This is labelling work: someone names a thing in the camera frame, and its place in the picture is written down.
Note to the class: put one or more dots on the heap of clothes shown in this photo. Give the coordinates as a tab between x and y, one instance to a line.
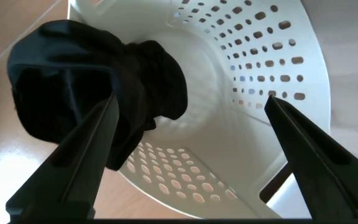
73	62

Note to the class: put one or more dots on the white laundry basket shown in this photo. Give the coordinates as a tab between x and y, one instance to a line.
228	133

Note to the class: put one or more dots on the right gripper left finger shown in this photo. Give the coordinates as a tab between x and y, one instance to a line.
73	177

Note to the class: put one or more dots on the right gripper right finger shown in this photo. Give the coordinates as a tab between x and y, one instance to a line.
322	183

